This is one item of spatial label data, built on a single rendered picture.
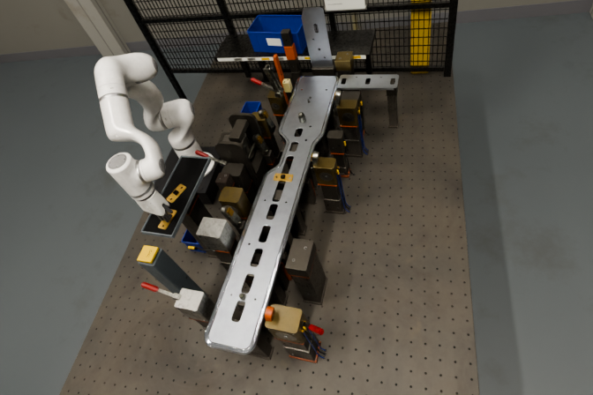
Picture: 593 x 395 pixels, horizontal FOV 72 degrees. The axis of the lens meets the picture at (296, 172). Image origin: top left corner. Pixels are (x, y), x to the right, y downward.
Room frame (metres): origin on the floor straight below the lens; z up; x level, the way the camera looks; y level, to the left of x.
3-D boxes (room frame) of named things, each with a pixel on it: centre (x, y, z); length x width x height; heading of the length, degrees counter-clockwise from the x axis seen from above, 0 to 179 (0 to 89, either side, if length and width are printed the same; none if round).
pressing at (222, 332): (1.10, 0.06, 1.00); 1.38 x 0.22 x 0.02; 150
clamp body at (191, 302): (0.69, 0.51, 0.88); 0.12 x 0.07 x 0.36; 60
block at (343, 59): (1.70, -0.42, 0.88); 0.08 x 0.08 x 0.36; 60
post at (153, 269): (0.86, 0.59, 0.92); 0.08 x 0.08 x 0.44; 60
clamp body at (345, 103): (1.37, -0.33, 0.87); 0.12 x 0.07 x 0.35; 60
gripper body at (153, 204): (0.97, 0.51, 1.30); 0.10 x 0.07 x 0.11; 53
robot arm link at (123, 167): (0.97, 0.51, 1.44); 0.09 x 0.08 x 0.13; 86
